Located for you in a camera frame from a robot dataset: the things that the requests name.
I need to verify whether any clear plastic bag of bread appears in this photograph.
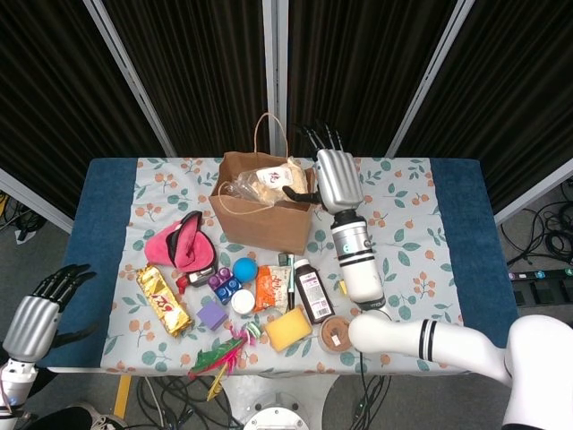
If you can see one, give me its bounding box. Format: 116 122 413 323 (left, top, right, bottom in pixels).
226 156 314 210

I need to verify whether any gold foil biscuit pack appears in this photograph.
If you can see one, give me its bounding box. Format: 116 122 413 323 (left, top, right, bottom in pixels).
135 263 192 338

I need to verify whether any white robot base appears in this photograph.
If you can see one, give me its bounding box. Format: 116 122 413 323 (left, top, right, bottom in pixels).
223 374 341 430

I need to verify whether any blue ball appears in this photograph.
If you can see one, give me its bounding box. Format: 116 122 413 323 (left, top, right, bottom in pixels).
232 258 259 284

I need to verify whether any orange snack packet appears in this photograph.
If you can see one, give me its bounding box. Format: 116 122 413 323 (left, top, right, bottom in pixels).
253 264 292 314

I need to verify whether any yellow sponge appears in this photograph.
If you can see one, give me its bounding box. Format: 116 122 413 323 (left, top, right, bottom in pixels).
263 306 312 353

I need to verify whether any colourful feather shuttlecock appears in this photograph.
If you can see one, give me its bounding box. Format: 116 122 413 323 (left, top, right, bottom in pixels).
187 322 261 402

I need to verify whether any pink cloth black trim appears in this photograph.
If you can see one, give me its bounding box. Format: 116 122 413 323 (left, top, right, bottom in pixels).
143 210 217 273

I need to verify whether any purple foam cube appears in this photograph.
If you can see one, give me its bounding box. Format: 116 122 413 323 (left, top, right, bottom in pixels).
196 299 228 331

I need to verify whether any black bottle red cap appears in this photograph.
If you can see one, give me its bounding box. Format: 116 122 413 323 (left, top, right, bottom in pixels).
175 267 215 296

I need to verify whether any clear tub of rubber bands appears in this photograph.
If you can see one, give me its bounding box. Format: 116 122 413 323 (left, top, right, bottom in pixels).
319 314 355 354

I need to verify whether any green white marker pen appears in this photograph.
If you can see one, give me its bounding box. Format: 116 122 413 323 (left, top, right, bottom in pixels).
287 254 296 311

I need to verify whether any white sneaker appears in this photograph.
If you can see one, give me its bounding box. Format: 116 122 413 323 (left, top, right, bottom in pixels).
66 402 129 430

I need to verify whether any black partition panel white frame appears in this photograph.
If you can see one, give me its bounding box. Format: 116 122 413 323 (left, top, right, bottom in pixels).
387 0 573 225
272 0 475 158
0 0 175 234
96 0 281 158

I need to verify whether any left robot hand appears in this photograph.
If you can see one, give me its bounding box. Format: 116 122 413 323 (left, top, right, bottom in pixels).
2 263 100 364

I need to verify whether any blue table cover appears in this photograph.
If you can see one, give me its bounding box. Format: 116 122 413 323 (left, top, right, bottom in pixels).
47 156 532 373

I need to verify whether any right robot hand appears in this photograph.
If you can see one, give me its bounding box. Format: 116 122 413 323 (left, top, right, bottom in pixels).
281 119 363 214

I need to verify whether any floral print tablecloth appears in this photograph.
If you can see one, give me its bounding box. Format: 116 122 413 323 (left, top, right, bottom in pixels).
101 156 474 375

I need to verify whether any clear tub of clips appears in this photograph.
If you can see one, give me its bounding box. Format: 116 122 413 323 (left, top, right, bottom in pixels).
230 288 255 314

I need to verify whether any purple blue toy block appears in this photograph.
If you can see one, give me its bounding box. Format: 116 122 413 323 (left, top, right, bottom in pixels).
207 267 245 305

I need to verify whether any brown paper bag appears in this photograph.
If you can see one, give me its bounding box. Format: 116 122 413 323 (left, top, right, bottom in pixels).
209 112 317 255

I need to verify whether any black floor cable bundle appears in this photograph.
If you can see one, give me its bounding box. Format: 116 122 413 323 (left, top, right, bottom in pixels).
0 190 50 245
133 374 245 430
330 374 404 430
499 176 573 270

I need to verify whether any yellow floor tape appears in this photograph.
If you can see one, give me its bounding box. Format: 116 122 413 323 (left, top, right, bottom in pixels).
109 374 133 420

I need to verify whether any brown liquid bottle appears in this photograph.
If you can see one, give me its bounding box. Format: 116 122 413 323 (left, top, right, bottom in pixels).
293 258 335 324

